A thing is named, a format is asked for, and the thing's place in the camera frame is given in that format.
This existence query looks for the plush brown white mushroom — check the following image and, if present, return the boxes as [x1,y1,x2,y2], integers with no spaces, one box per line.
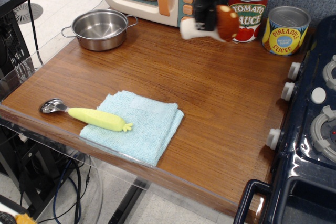
[180,5,240,42]

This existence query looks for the light blue folded rag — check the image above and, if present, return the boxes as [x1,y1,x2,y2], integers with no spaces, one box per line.
[80,91,184,166]

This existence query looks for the tomato sauce can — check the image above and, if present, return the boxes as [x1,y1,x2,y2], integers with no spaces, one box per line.
[228,0,268,42]

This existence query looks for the pineapple slices can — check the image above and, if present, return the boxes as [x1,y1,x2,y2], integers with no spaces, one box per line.
[262,6,311,56]

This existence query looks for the white stove knob rear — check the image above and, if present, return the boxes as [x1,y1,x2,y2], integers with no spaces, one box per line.
[287,62,301,80]

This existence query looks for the white stove knob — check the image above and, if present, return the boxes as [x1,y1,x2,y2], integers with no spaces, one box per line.
[287,62,301,80]
[281,82,295,101]
[266,129,281,150]

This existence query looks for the small steel pot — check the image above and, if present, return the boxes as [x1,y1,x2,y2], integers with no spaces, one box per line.
[69,9,138,51]

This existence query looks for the white stove knob middle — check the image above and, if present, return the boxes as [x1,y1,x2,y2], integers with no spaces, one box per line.
[281,82,295,101]

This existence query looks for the white stove knob front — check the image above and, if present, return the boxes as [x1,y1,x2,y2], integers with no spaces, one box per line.
[266,129,281,150]

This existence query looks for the round floor vent grate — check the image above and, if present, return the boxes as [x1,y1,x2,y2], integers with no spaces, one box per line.
[13,3,43,25]

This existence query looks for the dark blue toy stove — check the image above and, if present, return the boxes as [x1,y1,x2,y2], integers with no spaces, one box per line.
[234,16,335,223]

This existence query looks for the clear acrylic table guard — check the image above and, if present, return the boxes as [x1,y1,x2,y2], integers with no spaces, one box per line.
[1,20,261,215]

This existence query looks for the yellow corn handled spoon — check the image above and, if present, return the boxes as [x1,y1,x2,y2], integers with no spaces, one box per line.
[39,98,133,132]

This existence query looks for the floor cables under table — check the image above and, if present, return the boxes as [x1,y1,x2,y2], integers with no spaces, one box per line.
[36,153,92,224]

